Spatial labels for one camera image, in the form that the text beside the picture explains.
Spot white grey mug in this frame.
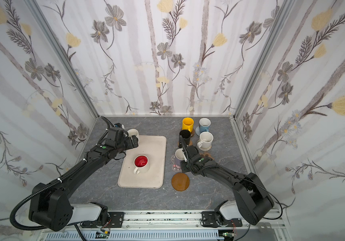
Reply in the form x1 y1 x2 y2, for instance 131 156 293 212
175 148 185 161

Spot plain white mug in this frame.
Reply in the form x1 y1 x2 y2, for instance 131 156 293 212
127 129 139 138

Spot brown paw shaped coaster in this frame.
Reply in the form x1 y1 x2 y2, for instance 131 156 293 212
203 152 213 159

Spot cream woven round coaster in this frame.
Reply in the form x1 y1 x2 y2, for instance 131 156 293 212
199 146 212 152

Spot black mug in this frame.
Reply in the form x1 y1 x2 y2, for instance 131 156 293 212
179 130 191 146

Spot pink flower shaped coaster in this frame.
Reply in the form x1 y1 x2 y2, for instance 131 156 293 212
171 155 181 172

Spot beige plastic tray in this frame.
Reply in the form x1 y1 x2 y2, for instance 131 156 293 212
118 135 167 189

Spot white mug red inside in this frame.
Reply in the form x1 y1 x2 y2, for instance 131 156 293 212
133 155 150 175

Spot blue grey woven coaster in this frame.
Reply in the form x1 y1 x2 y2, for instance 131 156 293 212
195 127 201 136

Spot light brown cork coaster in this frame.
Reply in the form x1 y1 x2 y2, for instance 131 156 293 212
171 173 190 191

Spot white speckled mug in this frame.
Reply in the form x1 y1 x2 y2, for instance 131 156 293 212
197 132 214 148

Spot yellow mug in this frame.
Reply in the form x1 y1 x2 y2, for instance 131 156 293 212
182 117 195 132

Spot blue floral mug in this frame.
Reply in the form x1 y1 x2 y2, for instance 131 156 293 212
199 117 211 133

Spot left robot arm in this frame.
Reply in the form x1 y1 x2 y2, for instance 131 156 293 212
29 127 139 231

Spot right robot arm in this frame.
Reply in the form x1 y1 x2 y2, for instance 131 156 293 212
179 136 274 225

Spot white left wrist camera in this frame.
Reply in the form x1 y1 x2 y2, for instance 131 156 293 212
114 123 125 129

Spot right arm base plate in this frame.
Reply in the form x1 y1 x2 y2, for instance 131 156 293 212
201 211 243 228

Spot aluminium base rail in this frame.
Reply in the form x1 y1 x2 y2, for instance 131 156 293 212
37 210 290 241

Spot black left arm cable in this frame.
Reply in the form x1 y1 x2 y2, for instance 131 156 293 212
9 115 122 231

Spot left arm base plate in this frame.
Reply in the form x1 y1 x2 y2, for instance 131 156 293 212
81 211 125 228

